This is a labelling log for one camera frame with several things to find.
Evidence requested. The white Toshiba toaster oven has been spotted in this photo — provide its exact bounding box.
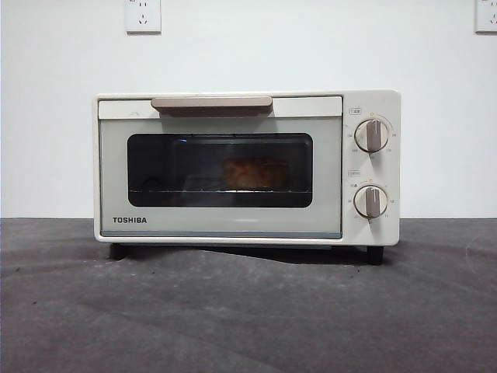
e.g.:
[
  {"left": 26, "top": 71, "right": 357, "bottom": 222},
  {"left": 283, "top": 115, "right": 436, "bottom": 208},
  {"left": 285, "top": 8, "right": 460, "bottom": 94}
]
[{"left": 92, "top": 88, "right": 401, "bottom": 266}]

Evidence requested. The golden braided bread loaf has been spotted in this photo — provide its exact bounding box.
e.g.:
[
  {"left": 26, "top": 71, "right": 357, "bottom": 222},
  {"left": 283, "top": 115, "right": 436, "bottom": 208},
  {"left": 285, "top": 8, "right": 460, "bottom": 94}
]
[{"left": 221, "top": 156, "right": 290, "bottom": 191}]

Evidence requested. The temperature oven knob beige grip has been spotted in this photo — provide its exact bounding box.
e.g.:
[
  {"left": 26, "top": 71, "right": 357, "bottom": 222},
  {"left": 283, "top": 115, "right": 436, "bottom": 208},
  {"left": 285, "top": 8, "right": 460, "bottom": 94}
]
[{"left": 355, "top": 118, "right": 391, "bottom": 153}]

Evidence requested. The metal wire oven rack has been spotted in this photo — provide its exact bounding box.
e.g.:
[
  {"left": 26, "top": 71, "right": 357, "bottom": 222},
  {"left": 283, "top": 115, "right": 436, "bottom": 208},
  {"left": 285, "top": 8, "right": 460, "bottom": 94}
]
[{"left": 130, "top": 188, "right": 308, "bottom": 195}]

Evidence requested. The white wall socket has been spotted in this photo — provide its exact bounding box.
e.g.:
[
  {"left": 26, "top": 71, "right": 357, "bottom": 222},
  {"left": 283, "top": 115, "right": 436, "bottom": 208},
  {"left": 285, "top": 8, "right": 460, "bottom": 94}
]
[
  {"left": 124, "top": 0, "right": 162, "bottom": 34},
  {"left": 474, "top": 0, "right": 497, "bottom": 34}
]

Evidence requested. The timer oven knob beige grip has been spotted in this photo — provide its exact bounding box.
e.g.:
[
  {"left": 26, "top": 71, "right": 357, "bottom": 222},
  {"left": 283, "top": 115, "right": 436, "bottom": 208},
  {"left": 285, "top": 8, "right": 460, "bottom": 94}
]
[{"left": 353, "top": 184, "right": 388, "bottom": 219}]

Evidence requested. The glass oven door beige handle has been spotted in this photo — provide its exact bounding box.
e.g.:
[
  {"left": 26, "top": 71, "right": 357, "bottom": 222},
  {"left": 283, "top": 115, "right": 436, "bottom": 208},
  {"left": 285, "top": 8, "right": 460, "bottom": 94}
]
[{"left": 97, "top": 95, "right": 343, "bottom": 240}]

